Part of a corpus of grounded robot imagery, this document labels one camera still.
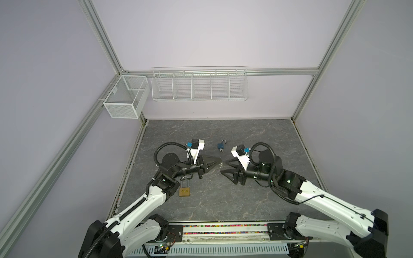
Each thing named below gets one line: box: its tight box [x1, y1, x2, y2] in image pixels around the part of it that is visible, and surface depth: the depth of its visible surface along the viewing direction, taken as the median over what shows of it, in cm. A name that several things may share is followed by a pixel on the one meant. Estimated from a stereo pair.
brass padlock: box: [179, 180, 190, 197], surface depth 87 cm
